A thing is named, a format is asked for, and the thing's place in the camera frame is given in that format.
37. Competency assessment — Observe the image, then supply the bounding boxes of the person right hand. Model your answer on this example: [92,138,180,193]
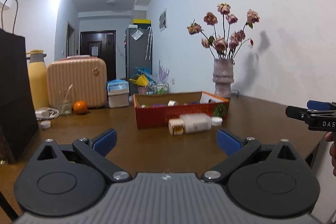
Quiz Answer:
[325,132,336,176]

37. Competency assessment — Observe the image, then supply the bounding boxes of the translucent white plastic box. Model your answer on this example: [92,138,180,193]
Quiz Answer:
[179,113,212,134]

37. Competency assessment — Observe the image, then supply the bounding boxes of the dried pink roses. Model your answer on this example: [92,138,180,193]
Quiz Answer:
[187,3,261,61]

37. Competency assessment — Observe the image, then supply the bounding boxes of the white charger with cable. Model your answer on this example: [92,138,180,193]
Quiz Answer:
[35,107,60,121]

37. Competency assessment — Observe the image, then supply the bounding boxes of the black paper bag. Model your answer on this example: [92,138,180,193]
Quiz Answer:
[0,0,39,164]

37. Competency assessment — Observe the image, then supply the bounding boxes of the white blue storage container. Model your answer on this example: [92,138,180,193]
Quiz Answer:
[106,79,129,109]

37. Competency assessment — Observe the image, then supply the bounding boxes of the orange fruit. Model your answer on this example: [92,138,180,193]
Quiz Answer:
[73,101,88,115]

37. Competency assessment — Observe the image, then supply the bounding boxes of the yellow watering can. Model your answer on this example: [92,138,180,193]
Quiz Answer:
[129,75,150,87]

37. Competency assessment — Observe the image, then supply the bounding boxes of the dark entrance door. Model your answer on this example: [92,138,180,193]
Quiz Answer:
[80,30,117,81]

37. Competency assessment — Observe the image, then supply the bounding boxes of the yellow box on refrigerator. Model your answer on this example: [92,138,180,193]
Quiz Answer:
[133,19,151,24]

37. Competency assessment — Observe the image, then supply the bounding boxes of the small white lid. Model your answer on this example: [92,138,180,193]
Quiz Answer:
[39,120,51,130]

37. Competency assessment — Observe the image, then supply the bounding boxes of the yellow thermos jug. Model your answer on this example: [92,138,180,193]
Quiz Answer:
[26,50,49,110]

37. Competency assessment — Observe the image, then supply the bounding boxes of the grey refrigerator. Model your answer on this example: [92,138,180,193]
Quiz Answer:
[125,28,153,81]

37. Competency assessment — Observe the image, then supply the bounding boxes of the red cardboard box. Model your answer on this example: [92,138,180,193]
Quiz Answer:
[133,91,230,129]

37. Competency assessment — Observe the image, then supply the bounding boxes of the pink ribbed vase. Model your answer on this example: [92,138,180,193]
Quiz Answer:
[213,59,234,99]

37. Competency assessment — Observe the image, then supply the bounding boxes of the pink ribbed suitcase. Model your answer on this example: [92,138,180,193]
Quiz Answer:
[47,56,107,108]

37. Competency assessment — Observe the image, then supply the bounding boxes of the small cream square box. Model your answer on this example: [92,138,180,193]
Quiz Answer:
[169,119,185,135]

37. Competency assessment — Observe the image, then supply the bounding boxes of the wall electrical panel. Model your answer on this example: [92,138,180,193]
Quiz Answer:
[159,9,167,31]

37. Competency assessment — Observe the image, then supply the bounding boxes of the purple plastic cap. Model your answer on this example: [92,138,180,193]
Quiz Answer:
[151,104,166,107]

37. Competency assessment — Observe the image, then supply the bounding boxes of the clear drinking glass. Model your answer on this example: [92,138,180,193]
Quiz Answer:
[54,84,73,115]

